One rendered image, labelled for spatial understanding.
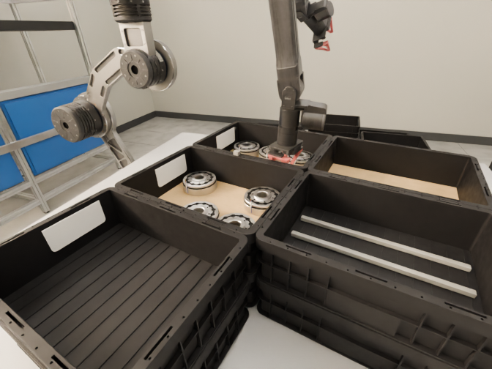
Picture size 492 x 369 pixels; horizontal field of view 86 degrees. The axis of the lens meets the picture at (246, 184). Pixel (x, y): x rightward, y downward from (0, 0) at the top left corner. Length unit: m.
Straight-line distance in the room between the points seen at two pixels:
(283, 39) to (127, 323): 0.66
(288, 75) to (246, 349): 0.62
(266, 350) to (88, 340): 0.32
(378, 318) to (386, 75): 3.45
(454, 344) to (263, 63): 3.68
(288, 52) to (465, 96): 3.44
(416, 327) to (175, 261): 0.45
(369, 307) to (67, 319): 0.51
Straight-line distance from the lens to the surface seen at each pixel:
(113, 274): 0.63
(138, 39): 1.20
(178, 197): 0.81
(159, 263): 0.61
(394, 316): 0.50
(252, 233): 0.49
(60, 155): 2.68
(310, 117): 0.74
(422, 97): 3.92
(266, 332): 0.64
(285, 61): 0.71
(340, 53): 3.75
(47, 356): 0.43
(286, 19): 0.70
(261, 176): 0.77
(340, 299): 0.51
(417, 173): 0.99
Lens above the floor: 1.25
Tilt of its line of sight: 30 degrees down
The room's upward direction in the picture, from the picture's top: 2 degrees counter-clockwise
